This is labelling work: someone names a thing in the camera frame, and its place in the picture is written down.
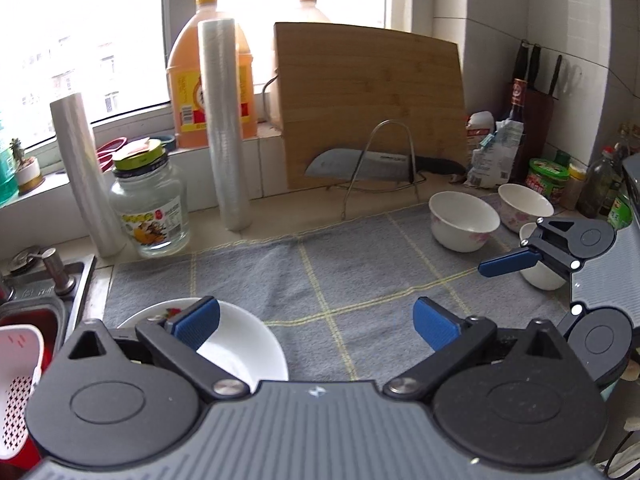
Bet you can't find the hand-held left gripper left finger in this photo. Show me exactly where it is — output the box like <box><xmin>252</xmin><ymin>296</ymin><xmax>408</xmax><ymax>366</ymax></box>
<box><xmin>52</xmin><ymin>296</ymin><xmax>251</xmax><ymax>403</ymax></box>

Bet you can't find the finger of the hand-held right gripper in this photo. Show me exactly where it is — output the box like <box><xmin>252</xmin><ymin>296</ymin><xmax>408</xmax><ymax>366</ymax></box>
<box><xmin>477</xmin><ymin>217</ymin><xmax>581</xmax><ymax>281</ymax></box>
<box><xmin>556</xmin><ymin>302</ymin><xmax>584</xmax><ymax>337</ymax></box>

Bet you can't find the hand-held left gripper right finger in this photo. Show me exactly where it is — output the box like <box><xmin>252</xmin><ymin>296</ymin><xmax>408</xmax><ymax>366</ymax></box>
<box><xmin>384</xmin><ymin>296</ymin><xmax>576</xmax><ymax>403</ymax></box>

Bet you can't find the plain white bowl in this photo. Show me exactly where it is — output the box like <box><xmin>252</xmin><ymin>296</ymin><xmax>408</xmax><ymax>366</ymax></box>
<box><xmin>518</xmin><ymin>222</ymin><xmax>568</xmax><ymax>292</ymax></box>

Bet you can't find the round white fruit-print plate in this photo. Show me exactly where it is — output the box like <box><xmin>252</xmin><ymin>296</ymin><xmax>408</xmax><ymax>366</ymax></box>
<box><xmin>116</xmin><ymin>297</ymin><xmax>290</xmax><ymax>386</ymax></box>

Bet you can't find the white pink-floral bowl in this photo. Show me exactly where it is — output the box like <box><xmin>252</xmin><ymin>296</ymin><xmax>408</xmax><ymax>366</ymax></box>
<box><xmin>498</xmin><ymin>183</ymin><xmax>555</xmax><ymax>234</ymax></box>
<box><xmin>428</xmin><ymin>191</ymin><xmax>501</xmax><ymax>253</ymax></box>

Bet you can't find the red bowls stack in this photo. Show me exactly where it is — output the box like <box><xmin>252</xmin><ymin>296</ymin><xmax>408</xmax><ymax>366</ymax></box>
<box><xmin>96</xmin><ymin>136</ymin><xmax>132</xmax><ymax>173</ymax></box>

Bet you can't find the green label bottle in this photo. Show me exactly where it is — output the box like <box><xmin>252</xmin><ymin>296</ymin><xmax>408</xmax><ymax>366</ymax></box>
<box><xmin>607</xmin><ymin>192</ymin><xmax>633</xmax><ymax>231</ymax></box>

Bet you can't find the green-lid sauce jar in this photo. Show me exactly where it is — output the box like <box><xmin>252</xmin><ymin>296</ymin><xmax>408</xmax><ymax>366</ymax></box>
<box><xmin>525</xmin><ymin>158</ymin><xmax>571</xmax><ymax>199</ymax></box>

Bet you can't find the dark oil bottle red cap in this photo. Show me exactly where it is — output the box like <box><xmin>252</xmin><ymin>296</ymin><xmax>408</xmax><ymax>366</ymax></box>
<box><xmin>577</xmin><ymin>147</ymin><xmax>621</xmax><ymax>218</ymax></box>

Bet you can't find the white and teal packet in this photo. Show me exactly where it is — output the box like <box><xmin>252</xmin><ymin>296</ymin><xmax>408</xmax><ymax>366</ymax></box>
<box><xmin>465</xmin><ymin>119</ymin><xmax>526</xmax><ymax>188</ymax></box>

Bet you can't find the grey checked cloth mat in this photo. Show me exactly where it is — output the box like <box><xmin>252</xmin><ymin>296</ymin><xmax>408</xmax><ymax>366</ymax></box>
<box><xmin>102</xmin><ymin>194</ymin><xmax>626</xmax><ymax>403</ymax></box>

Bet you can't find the yellow-lid spice jar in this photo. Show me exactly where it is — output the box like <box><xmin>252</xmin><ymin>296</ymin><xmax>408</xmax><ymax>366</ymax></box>
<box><xmin>560</xmin><ymin>162</ymin><xmax>588</xmax><ymax>211</ymax></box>

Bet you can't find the steel sink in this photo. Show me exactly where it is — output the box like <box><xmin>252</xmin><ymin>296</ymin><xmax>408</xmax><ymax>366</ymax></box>
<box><xmin>0</xmin><ymin>252</ymin><xmax>98</xmax><ymax>361</ymax></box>

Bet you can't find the glass jar green lid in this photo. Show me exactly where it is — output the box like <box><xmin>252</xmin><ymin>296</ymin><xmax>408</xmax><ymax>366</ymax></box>
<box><xmin>109</xmin><ymin>137</ymin><xmax>192</xmax><ymax>258</ymax></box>

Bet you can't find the white and red packet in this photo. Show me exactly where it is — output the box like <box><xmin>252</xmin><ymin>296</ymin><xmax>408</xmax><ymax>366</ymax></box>
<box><xmin>466</xmin><ymin>111</ymin><xmax>496</xmax><ymax>171</ymax></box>

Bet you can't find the clear glass bottle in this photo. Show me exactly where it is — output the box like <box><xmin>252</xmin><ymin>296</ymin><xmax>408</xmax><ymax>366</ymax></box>
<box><xmin>615</xmin><ymin>122</ymin><xmax>636</xmax><ymax>161</ymax></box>

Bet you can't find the brown knife block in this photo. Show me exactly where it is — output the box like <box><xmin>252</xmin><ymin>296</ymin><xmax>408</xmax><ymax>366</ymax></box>
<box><xmin>520</xmin><ymin>87</ymin><xmax>557</xmax><ymax>161</ymax></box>

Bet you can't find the metal sink knob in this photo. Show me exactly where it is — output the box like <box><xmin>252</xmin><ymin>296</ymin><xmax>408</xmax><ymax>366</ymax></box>
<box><xmin>40</xmin><ymin>247</ymin><xmax>71</xmax><ymax>297</ymax></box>

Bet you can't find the dark sauce bottle red label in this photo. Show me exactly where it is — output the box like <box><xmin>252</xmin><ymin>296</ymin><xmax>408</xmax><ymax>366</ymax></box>
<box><xmin>507</xmin><ymin>78</ymin><xmax>528</xmax><ymax>126</ymax></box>

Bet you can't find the red plastic basin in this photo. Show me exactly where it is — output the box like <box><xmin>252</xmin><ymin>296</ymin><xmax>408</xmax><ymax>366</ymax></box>
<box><xmin>0</xmin><ymin>302</ymin><xmax>68</xmax><ymax>480</ymax></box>

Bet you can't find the metal sink stopper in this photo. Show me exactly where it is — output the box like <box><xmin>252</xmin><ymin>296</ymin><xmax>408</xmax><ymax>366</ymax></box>
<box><xmin>10</xmin><ymin>245</ymin><xmax>46</xmax><ymax>276</ymax></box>

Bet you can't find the white plastic colander basket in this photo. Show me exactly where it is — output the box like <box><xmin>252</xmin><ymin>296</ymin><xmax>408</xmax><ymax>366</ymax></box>
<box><xmin>0</xmin><ymin>324</ymin><xmax>56</xmax><ymax>453</ymax></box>

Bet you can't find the short plastic wrap roll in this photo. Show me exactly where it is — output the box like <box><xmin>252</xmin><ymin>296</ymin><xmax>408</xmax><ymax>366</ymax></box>
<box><xmin>49</xmin><ymin>92</ymin><xmax>128</xmax><ymax>258</ymax></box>

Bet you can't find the tall plastic wrap roll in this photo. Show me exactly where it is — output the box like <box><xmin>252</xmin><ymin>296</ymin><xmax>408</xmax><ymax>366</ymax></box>
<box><xmin>197</xmin><ymin>18</ymin><xmax>252</xmax><ymax>232</ymax></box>

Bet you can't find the bamboo cutting board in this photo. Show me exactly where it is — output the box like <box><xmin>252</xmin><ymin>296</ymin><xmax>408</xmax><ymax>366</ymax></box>
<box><xmin>272</xmin><ymin>21</ymin><xmax>465</xmax><ymax>191</ymax></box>

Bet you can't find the small potted plant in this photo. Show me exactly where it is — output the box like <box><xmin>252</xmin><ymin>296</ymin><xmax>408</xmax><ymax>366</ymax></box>
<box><xmin>9</xmin><ymin>137</ymin><xmax>47</xmax><ymax>196</ymax></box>

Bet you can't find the large orange oil bottle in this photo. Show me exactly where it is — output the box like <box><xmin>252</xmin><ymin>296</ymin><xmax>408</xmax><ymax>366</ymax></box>
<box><xmin>166</xmin><ymin>0</ymin><xmax>259</xmax><ymax>150</ymax></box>

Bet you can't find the green plastic bottle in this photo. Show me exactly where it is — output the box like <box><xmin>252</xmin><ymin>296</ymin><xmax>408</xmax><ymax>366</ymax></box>
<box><xmin>0</xmin><ymin>110</ymin><xmax>21</xmax><ymax>208</ymax></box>

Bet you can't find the pale oil bottle yellow cap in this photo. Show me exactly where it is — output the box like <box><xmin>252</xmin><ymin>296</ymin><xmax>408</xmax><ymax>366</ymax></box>
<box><xmin>297</xmin><ymin>0</ymin><xmax>332</xmax><ymax>25</ymax></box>

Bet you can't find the black cable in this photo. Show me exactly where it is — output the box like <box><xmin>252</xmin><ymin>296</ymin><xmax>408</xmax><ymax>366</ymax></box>
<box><xmin>602</xmin><ymin>430</ymin><xmax>640</xmax><ymax>480</ymax></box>

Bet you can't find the metal wire rack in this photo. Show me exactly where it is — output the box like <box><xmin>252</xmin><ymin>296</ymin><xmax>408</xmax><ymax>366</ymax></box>
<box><xmin>260</xmin><ymin>75</ymin><xmax>426</xmax><ymax>221</ymax></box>

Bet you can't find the steel kitchen knife black handle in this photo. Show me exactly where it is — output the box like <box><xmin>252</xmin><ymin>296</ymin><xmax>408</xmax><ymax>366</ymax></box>
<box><xmin>305</xmin><ymin>147</ymin><xmax>466</xmax><ymax>183</ymax></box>

